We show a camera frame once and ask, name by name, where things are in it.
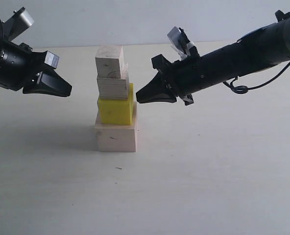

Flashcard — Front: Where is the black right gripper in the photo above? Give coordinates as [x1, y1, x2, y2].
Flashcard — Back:
[136, 43, 241, 106]

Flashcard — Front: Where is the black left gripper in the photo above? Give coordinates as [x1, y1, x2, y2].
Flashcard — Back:
[0, 41, 72, 97]

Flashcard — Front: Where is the medium wooden cube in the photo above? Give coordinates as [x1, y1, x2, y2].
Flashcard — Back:
[97, 63, 129, 100]

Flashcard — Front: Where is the yellow foam cube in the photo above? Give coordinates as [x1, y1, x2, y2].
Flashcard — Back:
[97, 83, 134, 125]

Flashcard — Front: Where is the small wooden cube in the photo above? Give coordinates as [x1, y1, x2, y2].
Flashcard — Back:
[95, 45, 124, 79]

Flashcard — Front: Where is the large wooden cube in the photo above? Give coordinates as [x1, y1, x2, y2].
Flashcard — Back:
[94, 102, 138, 152]

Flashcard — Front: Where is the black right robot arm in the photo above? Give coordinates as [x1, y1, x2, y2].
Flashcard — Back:
[136, 11, 290, 105]

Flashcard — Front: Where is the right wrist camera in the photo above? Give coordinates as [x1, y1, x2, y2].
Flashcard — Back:
[167, 26, 200, 61]

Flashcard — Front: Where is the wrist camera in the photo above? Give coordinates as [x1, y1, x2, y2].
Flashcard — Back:
[2, 7, 34, 41]
[167, 26, 200, 61]

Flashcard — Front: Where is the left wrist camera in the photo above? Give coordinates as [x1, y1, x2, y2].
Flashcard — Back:
[2, 7, 34, 41]

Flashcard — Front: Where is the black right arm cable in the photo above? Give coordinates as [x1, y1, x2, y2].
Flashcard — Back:
[222, 58, 290, 94]

